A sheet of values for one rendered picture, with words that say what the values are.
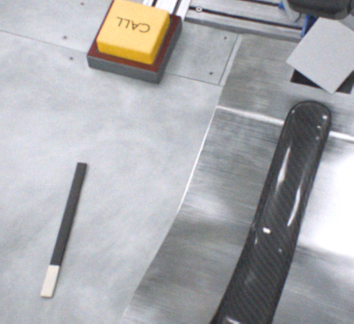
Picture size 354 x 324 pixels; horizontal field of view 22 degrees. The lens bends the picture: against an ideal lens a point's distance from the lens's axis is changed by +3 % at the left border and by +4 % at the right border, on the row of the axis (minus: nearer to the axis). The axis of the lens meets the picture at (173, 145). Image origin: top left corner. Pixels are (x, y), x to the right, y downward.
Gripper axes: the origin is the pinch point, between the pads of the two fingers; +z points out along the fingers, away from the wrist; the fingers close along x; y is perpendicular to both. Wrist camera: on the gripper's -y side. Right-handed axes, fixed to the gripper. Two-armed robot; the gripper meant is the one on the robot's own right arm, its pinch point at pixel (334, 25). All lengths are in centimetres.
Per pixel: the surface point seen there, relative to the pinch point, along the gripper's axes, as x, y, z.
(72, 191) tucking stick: 20.5, -14.9, 14.1
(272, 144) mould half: 2.4, -9.3, 5.8
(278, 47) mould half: 4.7, 1.0, 5.5
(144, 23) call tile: 19.7, 4.6, 10.9
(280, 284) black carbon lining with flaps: -1.6, -22.5, 4.4
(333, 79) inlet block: -1.0, -2.7, 3.7
